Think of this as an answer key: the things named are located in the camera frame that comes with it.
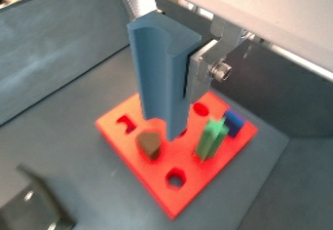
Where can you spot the red shape sorter base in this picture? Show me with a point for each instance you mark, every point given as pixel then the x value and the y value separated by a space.
pixel 179 175

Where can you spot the black curved fixture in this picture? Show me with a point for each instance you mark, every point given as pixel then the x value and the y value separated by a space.
pixel 35 209

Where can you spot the green star peg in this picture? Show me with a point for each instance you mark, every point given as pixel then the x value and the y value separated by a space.
pixel 213 136

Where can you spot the dark blue peg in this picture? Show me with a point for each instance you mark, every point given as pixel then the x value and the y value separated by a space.
pixel 235 122

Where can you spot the brown triangular peg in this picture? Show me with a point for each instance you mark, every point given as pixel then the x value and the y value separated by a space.
pixel 149 144

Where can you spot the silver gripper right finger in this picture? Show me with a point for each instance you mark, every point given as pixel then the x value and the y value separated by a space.
pixel 208 64

